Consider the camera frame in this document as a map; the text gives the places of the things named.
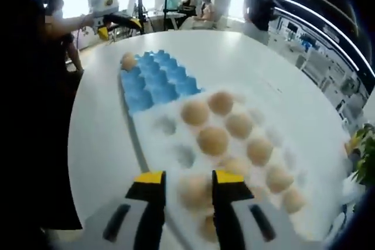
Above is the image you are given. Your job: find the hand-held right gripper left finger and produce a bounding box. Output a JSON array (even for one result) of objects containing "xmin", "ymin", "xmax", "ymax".
[{"xmin": 83, "ymin": 170, "xmax": 168, "ymax": 250}]

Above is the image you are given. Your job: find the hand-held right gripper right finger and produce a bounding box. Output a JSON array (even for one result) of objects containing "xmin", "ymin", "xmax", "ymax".
[{"xmin": 211, "ymin": 169, "xmax": 295, "ymax": 250}]

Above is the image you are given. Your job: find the single brown egg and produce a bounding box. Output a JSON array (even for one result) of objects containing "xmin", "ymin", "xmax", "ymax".
[{"xmin": 120, "ymin": 52, "xmax": 138, "ymax": 71}]

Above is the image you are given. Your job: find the blue egg tray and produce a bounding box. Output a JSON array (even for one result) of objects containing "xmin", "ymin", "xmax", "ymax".
[{"xmin": 117, "ymin": 50, "xmax": 206, "ymax": 115}]

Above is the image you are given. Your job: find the white egg tray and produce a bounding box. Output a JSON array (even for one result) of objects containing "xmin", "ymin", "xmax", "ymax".
[{"xmin": 131, "ymin": 85, "xmax": 311, "ymax": 245}]

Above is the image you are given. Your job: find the white table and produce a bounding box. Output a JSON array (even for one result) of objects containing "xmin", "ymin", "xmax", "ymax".
[{"xmin": 67, "ymin": 29, "xmax": 364, "ymax": 245}]

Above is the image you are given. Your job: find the green potted plant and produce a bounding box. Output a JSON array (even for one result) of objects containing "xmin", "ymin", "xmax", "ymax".
[{"xmin": 350, "ymin": 124, "xmax": 375, "ymax": 186}]

